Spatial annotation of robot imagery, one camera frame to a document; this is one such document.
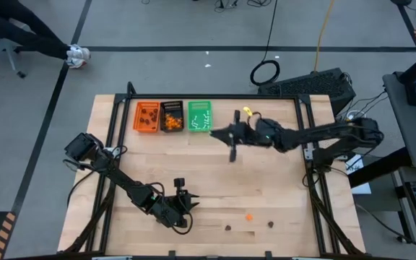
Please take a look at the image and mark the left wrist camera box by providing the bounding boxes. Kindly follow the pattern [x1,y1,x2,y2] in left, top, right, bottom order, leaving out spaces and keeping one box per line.
[156,202,180,228]

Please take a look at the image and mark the black desk leg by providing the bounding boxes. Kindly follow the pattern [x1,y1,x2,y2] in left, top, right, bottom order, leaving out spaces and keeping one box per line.
[347,146,412,189]

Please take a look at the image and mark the white floor cable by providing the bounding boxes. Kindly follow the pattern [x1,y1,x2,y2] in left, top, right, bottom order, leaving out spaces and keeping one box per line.
[345,109,367,121]

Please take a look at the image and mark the green plastic basket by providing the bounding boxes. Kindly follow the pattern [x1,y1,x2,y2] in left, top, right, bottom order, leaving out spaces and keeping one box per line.
[187,100,214,133]

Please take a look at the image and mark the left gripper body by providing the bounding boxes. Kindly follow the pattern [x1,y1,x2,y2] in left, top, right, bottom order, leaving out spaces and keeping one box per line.
[163,176,192,230]

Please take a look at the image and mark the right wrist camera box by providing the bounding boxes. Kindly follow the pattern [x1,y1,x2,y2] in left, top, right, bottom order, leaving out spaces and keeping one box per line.
[254,118,283,146]

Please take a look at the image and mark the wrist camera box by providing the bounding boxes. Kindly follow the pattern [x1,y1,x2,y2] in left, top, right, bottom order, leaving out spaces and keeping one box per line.
[254,118,283,146]
[156,202,180,228]

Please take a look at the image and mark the black coiled floor cable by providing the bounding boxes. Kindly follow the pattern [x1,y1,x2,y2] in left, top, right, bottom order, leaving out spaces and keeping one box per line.
[249,0,282,87]

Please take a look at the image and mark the black computer tower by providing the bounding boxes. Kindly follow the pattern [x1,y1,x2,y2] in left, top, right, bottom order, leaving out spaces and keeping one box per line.
[257,67,358,117]

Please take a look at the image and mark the black plastic basket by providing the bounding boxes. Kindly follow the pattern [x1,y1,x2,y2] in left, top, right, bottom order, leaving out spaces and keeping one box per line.
[160,100,186,134]

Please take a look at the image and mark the black diagonal frame brace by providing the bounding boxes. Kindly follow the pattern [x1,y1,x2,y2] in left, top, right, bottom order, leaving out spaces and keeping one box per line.
[307,173,365,256]
[63,176,118,254]

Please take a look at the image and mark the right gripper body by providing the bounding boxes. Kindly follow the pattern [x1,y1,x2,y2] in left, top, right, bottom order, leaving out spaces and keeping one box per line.
[228,110,267,163]

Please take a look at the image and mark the yellow hanging cable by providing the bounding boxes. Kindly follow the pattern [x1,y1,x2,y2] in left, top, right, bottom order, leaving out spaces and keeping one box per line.
[313,0,336,73]

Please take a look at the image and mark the white paper sheet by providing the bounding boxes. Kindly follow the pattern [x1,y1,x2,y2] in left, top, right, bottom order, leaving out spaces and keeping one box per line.
[345,154,373,196]

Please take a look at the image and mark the orange plastic basket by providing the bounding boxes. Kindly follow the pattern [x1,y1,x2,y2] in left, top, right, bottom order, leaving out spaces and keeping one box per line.
[132,100,161,134]

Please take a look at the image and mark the grey office chair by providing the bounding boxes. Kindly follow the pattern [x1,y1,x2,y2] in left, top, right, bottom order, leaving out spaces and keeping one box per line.
[0,34,27,79]

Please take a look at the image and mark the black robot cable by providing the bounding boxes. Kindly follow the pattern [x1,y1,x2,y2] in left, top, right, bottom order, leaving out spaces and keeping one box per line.
[249,112,265,126]
[301,164,334,189]
[62,158,99,207]
[149,181,194,235]

